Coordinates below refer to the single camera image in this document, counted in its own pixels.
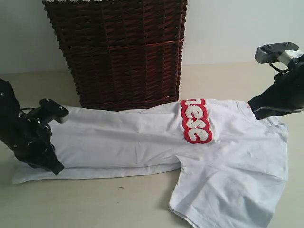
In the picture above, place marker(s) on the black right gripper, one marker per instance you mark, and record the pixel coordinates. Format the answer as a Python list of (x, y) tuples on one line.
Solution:
[(287, 98)]

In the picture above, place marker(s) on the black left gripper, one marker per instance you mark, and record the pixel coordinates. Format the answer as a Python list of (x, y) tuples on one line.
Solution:
[(28, 137)]

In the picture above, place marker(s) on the white t-shirt red lettering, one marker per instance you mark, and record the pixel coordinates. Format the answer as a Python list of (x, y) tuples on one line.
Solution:
[(233, 166)]

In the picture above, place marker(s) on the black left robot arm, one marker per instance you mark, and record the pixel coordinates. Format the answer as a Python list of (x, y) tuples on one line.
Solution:
[(7, 96)]

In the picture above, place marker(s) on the dark red wicker basket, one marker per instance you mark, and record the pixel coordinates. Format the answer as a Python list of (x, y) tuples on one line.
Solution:
[(121, 54)]

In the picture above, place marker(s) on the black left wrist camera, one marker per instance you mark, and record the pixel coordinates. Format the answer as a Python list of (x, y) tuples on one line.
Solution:
[(50, 110)]

